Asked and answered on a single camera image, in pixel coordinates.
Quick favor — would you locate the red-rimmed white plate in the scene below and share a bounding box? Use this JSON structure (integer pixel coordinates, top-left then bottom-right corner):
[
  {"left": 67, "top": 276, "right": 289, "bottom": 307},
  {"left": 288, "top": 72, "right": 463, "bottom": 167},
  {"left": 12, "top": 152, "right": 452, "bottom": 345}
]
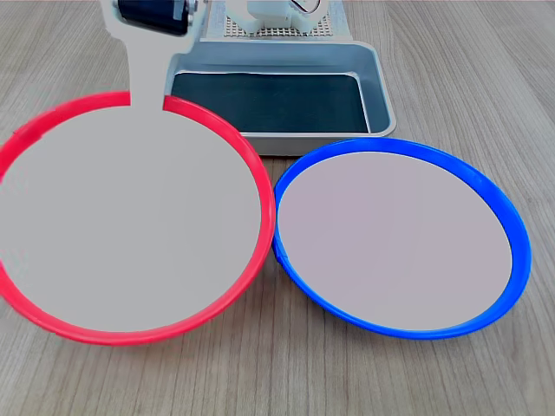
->
[{"left": 0, "top": 90, "right": 277, "bottom": 348}]

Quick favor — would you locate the grey base board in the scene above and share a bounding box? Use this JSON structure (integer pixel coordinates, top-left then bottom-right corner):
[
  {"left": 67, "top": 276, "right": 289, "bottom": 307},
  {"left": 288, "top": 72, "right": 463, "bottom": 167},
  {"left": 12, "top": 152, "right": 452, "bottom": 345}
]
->
[{"left": 199, "top": 0, "right": 350, "bottom": 45}]

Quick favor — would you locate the pale perforated plate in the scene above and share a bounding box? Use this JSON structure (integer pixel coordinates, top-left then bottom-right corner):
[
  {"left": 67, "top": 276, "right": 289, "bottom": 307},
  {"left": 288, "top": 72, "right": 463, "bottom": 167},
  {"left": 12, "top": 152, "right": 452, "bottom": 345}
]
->
[{"left": 222, "top": 0, "right": 336, "bottom": 40}]

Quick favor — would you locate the black tray mat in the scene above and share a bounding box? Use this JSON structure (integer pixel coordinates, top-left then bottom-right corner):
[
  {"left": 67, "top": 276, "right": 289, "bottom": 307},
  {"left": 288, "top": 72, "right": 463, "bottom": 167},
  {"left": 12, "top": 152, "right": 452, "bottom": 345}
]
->
[{"left": 170, "top": 71, "right": 374, "bottom": 135}]

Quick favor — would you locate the steel tray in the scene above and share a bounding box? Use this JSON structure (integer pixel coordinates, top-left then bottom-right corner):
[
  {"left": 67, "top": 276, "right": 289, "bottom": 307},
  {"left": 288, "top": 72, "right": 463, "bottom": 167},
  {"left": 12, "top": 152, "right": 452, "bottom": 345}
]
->
[{"left": 164, "top": 40, "right": 398, "bottom": 159}]

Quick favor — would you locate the blue-rimmed white plate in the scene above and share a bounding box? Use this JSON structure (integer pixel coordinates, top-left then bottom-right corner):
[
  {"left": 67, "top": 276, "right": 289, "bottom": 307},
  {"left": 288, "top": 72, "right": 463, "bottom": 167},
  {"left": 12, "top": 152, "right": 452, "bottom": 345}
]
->
[{"left": 272, "top": 137, "right": 533, "bottom": 342}]

